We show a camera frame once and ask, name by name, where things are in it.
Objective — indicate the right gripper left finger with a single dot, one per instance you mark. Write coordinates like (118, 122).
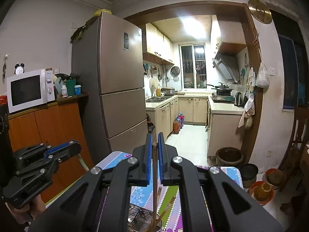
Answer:
(99, 200)

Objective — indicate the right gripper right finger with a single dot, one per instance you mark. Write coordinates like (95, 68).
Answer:
(210, 199)

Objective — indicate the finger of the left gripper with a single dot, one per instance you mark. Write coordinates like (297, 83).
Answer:
(31, 165)
(40, 151)

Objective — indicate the wooden chopstick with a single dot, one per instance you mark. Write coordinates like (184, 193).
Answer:
(83, 164)
(155, 182)

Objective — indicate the kitchen window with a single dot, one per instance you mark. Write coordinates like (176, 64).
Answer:
(193, 66)

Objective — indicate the person left hand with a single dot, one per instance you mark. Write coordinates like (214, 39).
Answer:
(29, 212)

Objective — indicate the dark clay pot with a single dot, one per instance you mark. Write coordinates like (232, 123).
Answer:
(229, 156)

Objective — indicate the white medicine bottle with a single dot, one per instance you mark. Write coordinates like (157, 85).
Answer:
(64, 91)

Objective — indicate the white microwave oven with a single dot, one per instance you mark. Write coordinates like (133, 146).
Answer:
(30, 89)

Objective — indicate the blue lidded cup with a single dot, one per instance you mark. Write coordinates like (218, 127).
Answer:
(77, 89)

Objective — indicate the blue perforated utensil holder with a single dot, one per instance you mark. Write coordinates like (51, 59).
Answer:
(139, 219)

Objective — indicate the wooden chair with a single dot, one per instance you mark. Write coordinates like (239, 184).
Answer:
(297, 143)

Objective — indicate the black alarm clock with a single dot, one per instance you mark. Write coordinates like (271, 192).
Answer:
(19, 68)

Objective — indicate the brown three-door refrigerator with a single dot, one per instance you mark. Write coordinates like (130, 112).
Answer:
(108, 57)

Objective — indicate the steel electric kettle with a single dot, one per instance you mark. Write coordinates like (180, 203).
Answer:
(238, 99)

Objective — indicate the black wok on stove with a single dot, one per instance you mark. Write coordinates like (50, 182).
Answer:
(223, 90)

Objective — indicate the white hanging plastic bag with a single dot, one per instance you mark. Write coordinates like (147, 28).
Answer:
(263, 78)

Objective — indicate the steel range hood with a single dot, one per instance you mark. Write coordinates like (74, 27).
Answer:
(227, 66)

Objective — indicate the round gold wall clock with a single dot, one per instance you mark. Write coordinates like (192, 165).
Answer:
(260, 11)

